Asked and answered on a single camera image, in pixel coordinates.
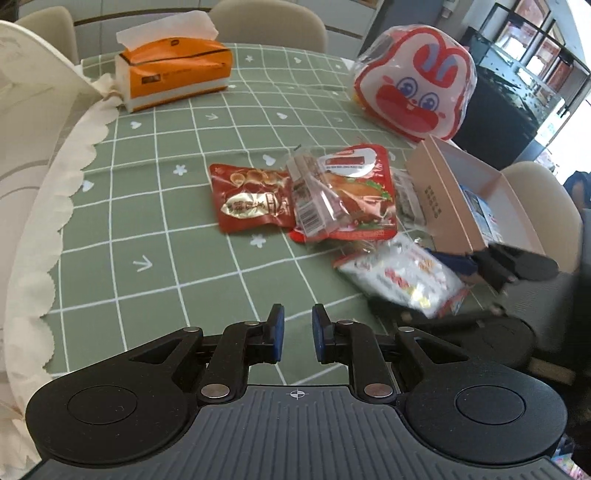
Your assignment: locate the white chair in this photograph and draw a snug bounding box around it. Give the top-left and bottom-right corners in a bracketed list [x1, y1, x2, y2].
[0, 21, 100, 153]

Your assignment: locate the black aquarium cabinet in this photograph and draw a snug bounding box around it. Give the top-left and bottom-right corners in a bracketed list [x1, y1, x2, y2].
[455, 28, 587, 162]

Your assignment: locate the red egg snack packet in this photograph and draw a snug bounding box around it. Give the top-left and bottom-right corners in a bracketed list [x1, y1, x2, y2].
[209, 164, 297, 234]

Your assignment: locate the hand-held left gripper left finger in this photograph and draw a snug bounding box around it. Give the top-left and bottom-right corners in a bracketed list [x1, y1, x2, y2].
[124, 303, 286, 404]

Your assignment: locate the orange tissue box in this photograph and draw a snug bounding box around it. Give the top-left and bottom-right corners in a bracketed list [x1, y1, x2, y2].
[115, 11, 233, 114]

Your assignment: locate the red chicken snack packet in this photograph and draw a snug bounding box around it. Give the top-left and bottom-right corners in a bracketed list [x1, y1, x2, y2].
[288, 144, 399, 243]

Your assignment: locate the cream scalloped table cover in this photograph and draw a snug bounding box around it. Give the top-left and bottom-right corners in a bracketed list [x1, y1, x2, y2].
[0, 74, 121, 462]

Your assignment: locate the white snack packet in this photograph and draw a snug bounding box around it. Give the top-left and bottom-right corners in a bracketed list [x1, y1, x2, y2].
[333, 234, 471, 320]

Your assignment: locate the pink cardboard box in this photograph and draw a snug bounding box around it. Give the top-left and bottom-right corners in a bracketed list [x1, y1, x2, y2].
[405, 135, 546, 257]

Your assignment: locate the red white rabbit bag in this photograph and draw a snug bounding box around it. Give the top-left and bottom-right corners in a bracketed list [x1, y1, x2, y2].
[351, 24, 477, 141]

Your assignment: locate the green checked tablecloth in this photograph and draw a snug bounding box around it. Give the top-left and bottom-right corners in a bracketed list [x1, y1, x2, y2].
[44, 44, 462, 386]

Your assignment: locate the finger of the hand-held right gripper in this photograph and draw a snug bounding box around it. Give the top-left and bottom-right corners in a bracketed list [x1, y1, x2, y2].
[425, 242, 559, 292]
[398, 302, 509, 326]

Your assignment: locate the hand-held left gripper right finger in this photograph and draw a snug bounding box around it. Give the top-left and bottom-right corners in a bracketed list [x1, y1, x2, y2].
[311, 303, 472, 407]

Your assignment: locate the clear stick snack packet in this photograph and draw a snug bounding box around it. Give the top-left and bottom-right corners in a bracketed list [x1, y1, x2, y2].
[285, 148, 352, 243]

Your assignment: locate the beige chair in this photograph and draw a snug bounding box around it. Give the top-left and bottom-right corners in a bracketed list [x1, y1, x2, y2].
[14, 7, 79, 65]
[208, 0, 328, 51]
[501, 161, 585, 273]

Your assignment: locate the blue snack packet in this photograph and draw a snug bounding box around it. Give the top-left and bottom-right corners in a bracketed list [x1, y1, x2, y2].
[459, 185, 506, 243]

